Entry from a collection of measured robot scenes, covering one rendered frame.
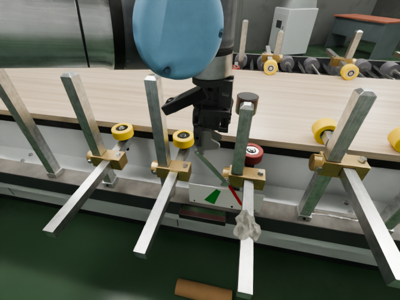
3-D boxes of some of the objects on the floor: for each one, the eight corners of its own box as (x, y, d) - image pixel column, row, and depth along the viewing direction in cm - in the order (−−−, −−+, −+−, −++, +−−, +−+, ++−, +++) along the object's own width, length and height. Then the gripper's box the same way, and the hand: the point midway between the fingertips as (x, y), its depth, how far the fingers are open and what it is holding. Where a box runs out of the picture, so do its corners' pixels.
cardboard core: (175, 296, 115) (174, 291, 110) (179, 281, 121) (178, 275, 116) (230, 310, 110) (231, 305, 105) (231, 293, 116) (232, 287, 111)
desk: (343, 44, 587) (355, 13, 541) (391, 57, 486) (412, 20, 440) (322, 46, 569) (333, 14, 523) (369, 60, 467) (388, 22, 421)
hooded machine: (289, 50, 541) (306, -20, 454) (306, 56, 495) (328, -20, 408) (264, 52, 521) (277, -20, 434) (279, 59, 476) (297, -20, 389)
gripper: (231, 85, 39) (224, 168, 52) (235, 69, 46) (228, 146, 59) (186, 81, 40) (190, 163, 53) (197, 67, 47) (198, 143, 60)
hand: (199, 149), depth 56 cm, fingers closed
